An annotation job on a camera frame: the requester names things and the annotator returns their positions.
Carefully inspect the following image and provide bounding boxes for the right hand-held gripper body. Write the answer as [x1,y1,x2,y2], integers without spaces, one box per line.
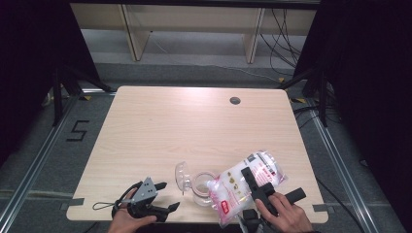
[242,182,307,233]

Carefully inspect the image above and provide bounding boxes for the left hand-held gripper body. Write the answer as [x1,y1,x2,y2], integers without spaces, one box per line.
[111,176,170,224]

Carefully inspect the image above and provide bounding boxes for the white powder bag red label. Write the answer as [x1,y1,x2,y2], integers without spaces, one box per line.
[207,150,289,227]

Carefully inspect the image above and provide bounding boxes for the clear glass jar brown lid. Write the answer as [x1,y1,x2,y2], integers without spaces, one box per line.
[174,160,219,208]

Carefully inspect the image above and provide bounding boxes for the person's right hand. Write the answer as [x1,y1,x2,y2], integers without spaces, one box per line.
[255,192,314,233]

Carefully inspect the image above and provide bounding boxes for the person's left hand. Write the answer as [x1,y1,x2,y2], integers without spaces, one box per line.
[107,188,158,233]

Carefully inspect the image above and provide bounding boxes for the grey tape strip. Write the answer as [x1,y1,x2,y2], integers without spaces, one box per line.
[312,203,330,214]
[59,197,86,211]

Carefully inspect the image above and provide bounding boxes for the black metal stand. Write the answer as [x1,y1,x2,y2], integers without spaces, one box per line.
[277,65,330,128]
[51,63,115,128]

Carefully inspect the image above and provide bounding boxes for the black curtain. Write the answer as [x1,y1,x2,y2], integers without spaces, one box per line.
[292,0,412,233]
[0,0,102,168]

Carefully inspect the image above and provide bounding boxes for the light wooden shelf unit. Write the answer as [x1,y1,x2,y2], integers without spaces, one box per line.
[70,2,318,64]

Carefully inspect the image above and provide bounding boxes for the black gripper wrist strap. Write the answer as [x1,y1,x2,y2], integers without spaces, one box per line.
[91,201,123,212]

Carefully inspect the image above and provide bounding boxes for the black floor cable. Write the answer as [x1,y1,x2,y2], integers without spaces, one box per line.
[315,177,367,233]

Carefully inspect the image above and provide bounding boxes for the metal floor rail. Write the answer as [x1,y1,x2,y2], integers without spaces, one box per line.
[309,105,378,233]
[0,94,80,225]

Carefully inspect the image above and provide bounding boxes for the white floor cable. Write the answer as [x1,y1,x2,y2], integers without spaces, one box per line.
[181,61,282,83]

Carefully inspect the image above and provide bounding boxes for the hanging black cables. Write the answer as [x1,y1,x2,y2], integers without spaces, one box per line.
[259,7,303,78]

